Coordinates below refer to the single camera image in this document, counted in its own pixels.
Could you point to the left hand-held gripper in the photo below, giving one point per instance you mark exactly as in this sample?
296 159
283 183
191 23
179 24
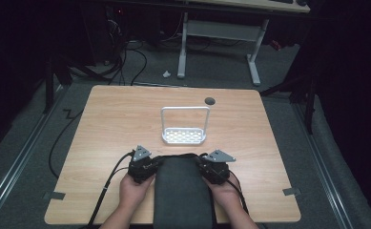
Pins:
140 167

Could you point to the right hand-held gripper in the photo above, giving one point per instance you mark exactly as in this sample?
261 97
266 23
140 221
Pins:
216 170

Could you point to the grey towel with yellow side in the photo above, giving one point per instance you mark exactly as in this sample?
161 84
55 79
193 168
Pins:
181 191

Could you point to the white towel rack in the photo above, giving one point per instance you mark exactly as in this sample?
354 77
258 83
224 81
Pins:
183 135

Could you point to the person's right hand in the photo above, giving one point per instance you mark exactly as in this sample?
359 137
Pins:
226 192

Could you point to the person's left hand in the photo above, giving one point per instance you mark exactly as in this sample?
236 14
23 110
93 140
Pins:
132 191

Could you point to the dark round table grommet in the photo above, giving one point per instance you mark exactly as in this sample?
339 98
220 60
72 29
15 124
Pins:
210 101

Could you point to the grey tape piece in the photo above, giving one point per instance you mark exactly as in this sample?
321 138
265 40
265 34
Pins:
55 196
291 191

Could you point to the small white scrap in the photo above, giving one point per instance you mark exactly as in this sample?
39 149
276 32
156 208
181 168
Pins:
166 74

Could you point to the black metal stand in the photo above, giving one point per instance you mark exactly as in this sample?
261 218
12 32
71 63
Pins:
49 86
309 105

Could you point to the metal floor rail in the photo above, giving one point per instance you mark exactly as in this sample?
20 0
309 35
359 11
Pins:
17 159
321 159

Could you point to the desk with white frame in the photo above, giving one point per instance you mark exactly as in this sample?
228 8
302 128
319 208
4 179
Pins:
224 30

